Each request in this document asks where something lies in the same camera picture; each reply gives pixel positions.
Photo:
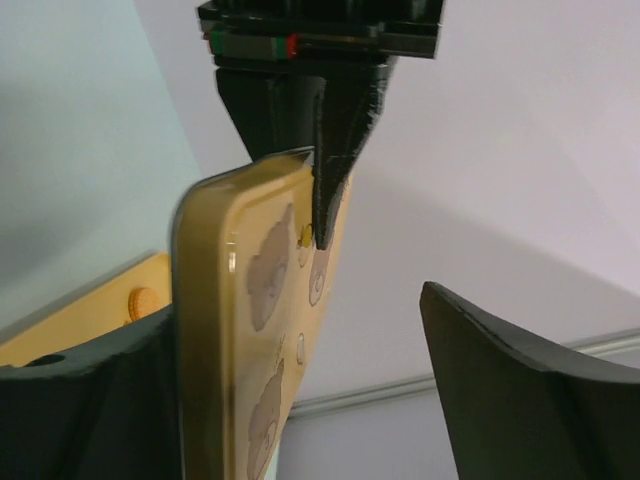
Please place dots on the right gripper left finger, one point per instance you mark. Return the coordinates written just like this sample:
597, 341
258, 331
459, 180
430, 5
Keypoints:
105, 409

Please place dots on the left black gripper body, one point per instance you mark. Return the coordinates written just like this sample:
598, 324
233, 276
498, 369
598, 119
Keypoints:
276, 31

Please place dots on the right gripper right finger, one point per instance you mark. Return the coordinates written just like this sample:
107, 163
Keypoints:
518, 406

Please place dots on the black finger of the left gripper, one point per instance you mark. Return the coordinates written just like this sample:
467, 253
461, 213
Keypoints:
273, 112
346, 112

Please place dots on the silver tin lid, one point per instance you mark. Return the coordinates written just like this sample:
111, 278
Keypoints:
250, 290

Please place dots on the yellow cookie tray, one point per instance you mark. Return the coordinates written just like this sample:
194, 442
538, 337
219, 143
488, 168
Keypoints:
96, 313

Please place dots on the tan round biscuit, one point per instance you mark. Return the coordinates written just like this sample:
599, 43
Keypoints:
142, 302

